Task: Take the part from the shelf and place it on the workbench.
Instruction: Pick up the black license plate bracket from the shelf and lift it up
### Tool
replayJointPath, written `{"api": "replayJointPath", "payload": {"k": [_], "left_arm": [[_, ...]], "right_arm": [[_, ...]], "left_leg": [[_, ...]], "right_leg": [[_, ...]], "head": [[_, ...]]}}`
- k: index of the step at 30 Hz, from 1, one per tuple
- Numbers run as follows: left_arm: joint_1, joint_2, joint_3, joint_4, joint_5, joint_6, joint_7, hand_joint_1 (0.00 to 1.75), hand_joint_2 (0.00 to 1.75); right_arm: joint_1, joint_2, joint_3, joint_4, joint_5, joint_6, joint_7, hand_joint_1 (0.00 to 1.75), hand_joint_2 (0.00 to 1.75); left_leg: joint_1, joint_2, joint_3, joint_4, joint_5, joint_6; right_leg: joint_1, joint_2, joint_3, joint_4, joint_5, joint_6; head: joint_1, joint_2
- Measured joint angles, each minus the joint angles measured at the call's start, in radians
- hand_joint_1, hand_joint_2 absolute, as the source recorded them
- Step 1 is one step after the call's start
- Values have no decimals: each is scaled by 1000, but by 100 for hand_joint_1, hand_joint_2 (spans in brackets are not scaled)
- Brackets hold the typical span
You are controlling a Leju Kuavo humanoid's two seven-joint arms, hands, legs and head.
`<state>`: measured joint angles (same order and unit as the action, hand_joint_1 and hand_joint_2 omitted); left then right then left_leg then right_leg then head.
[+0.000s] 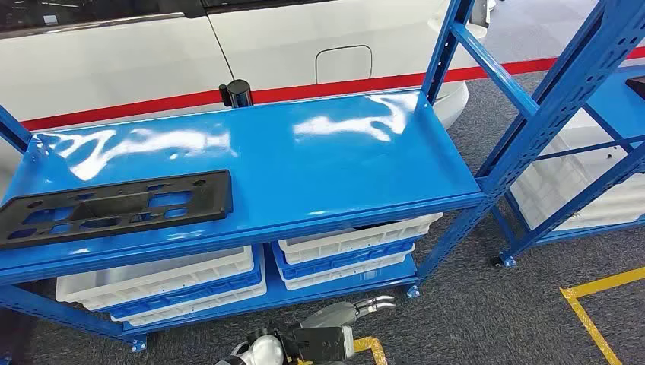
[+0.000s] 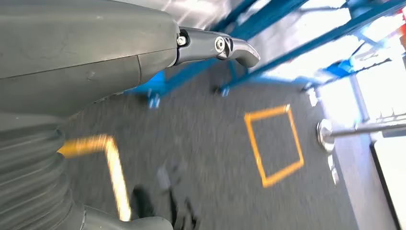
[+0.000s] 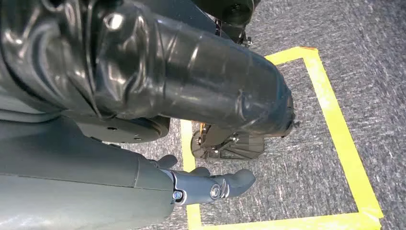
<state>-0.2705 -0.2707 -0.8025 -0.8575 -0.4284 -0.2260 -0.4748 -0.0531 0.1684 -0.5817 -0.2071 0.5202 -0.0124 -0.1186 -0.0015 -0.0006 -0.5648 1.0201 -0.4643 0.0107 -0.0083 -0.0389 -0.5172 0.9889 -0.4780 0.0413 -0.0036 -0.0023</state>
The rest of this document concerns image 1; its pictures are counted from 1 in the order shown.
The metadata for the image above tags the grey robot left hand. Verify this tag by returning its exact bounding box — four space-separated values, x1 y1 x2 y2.
300 295 397 330

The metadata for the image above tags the black plastic plate bracket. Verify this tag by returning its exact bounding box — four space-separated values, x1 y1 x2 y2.
0 170 234 252

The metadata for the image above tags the black plastic part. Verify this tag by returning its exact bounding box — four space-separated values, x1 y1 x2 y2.
626 75 645 100
351 221 392 233

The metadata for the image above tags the blue metal shelf rack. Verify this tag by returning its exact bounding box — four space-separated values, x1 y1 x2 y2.
0 0 645 354
488 62 645 269

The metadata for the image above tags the white plastic crate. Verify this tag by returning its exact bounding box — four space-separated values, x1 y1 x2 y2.
55 245 256 312
510 108 645 202
275 246 417 292
523 173 645 225
277 211 444 266
554 204 645 233
110 275 268 329

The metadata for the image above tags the blue plastic crate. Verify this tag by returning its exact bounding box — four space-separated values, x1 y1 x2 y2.
103 254 265 320
271 236 418 281

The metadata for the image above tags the red barrier belt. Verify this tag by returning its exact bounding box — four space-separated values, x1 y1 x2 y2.
20 88 226 133
250 46 645 105

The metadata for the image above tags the white car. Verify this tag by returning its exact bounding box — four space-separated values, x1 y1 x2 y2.
0 0 497 200

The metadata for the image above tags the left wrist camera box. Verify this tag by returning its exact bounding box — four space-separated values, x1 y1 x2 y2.
281 325 357 363

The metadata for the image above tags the black stanchion post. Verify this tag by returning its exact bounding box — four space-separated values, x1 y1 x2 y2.
218 78 254 109

